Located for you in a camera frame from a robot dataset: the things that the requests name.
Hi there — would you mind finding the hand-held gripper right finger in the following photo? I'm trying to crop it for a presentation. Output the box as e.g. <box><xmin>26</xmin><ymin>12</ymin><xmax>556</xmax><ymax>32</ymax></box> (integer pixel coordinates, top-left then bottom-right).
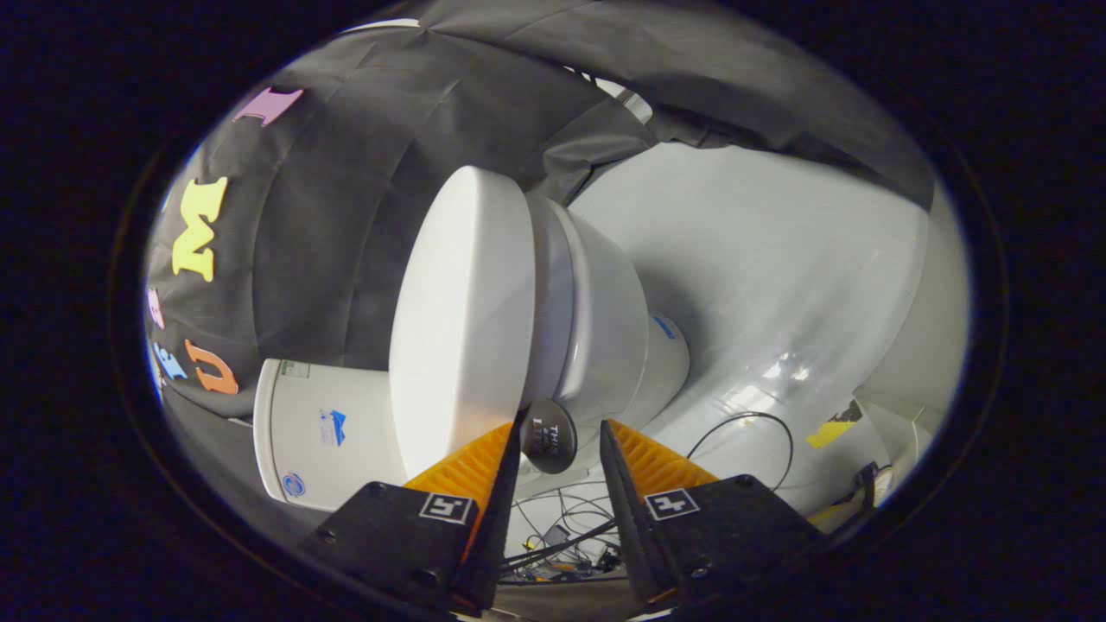
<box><xmin>599</xmin><ymin>419</ymin><xmax>826</xmax><ymax>606</ymax></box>

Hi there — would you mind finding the yellow floor tape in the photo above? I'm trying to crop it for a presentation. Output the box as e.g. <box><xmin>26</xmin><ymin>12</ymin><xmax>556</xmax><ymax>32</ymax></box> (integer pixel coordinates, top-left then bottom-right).
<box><xmin>806</xmin><ymin>399</ymin><xmax>863</xmax><ymax>449</ymax></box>

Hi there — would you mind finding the white toilet bowl with seat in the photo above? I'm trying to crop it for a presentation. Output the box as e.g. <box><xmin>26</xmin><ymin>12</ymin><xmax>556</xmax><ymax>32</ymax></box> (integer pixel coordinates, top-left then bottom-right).
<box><xmin>518</xmin><ymin>194</ymin><xmax>692</xmax><ymax>433</ymax></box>

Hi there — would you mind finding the dark round lid lifter handle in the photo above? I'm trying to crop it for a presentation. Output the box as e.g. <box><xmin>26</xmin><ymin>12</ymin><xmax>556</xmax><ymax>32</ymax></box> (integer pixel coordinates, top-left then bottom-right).
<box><xmin>520</xmin><ymin>398</ymin><xmax>578</xmax><ymax>474</ymax></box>

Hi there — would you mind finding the black cable loop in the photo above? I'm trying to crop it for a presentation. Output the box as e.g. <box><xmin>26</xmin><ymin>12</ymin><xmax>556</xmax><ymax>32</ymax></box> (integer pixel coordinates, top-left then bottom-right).
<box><xmin>687</xmin><ymin>412</ymin><xmax>795</xmax><ymax>493</ymax></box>

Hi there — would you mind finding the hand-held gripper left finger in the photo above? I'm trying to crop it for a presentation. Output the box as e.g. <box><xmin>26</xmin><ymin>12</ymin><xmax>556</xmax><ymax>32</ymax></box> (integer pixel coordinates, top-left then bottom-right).
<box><xmin>298</xmin><ymin>415</ymin><xmax>524</xmax><ymax>617</ymax></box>

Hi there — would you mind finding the black backdrop cloth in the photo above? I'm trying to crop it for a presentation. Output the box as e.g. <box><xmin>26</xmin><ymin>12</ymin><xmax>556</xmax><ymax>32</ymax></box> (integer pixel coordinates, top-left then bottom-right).
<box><xmin>143</xmin><ymin>0</ymin><xmax>938</xmax><ymax>426</ymax></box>

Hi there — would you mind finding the tangle of black cables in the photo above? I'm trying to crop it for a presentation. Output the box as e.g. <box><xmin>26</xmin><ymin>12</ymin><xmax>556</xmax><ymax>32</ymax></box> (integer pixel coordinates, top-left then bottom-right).
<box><xmin>501</xmin><ymin>484</ymin><xmax>625</xmax><ymax>587</ymax></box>

